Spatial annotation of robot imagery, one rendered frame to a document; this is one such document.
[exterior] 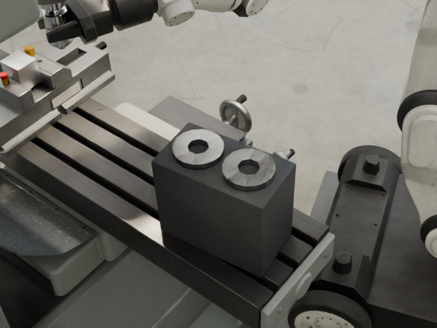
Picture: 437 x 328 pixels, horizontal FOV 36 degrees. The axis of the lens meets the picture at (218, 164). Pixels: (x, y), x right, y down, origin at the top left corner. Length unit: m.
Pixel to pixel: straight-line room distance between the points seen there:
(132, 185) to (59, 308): 0.32
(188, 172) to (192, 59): 2.20
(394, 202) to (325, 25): 1.83
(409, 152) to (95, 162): 0.66
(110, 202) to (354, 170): 0.78
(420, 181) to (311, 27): 2.07
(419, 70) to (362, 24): 2.22
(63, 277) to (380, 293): 0.75
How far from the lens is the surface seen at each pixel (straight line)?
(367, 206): 1.81
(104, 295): 1.56
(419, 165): 1.46
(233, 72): 3.20
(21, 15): 1.09
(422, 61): 1.36
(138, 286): 1.67
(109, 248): 1.44
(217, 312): 2.05
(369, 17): 3.63
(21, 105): 1.48
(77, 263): 1.43
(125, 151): 1.44
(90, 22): 1.27
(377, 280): 1.69
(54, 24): 1.28
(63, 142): 1.50
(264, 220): 1.09
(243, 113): 1.92
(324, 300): 1.60
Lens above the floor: 1.92
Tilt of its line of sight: 45 degrees down
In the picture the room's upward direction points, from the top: 3 degrees counter-clockwise
